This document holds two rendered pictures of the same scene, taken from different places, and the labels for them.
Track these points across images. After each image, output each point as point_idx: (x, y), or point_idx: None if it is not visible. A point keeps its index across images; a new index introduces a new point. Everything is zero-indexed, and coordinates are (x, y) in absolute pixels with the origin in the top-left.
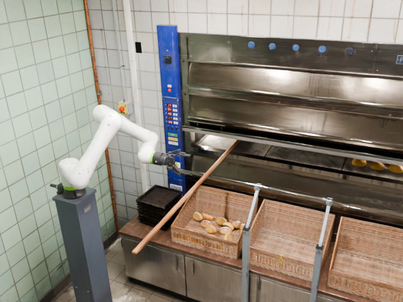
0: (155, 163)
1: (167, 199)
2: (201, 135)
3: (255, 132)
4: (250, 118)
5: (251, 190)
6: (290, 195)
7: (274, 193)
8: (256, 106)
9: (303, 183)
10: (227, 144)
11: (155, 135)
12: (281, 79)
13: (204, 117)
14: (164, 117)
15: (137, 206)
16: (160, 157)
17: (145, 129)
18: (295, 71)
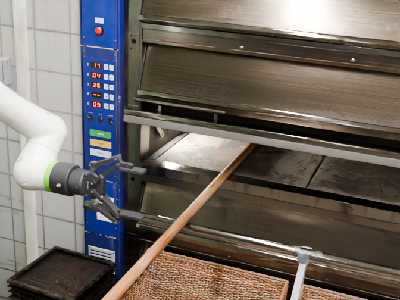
0: (55, 191)
1: (81, 281)
2: (163, 141)
3: (291, 131)
4: (282, 99)
5: (272, 265)
6: (365, 278)
7: (329, 271)
8: (298, 70)
9: (394, 249)
10: (221, 160)
11: (59, 122)
12: (362, 7)
13: (176, 93)
14: (83, 93)
15: (11, 295)
16: (69, 176)
17: (36, 106)
18: None
